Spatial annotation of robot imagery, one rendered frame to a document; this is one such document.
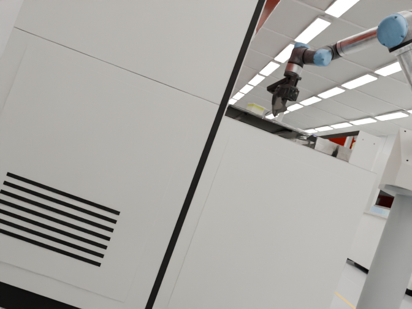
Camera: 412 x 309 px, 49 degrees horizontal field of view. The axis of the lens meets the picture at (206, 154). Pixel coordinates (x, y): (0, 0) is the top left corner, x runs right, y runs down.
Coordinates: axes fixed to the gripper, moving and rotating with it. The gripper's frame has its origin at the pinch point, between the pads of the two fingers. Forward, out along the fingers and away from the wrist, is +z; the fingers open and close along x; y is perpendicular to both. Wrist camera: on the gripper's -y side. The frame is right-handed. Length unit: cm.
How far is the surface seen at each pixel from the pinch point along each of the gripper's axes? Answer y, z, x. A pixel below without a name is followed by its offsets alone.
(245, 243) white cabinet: 38, 56, -31
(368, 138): 52, 3, 0
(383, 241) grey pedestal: 55, 38, 32
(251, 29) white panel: 38, -11, -63
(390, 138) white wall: -368, -169, 758
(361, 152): 51, 9, -1
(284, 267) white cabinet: 48, 59, -17
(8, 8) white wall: -190, -21, -80
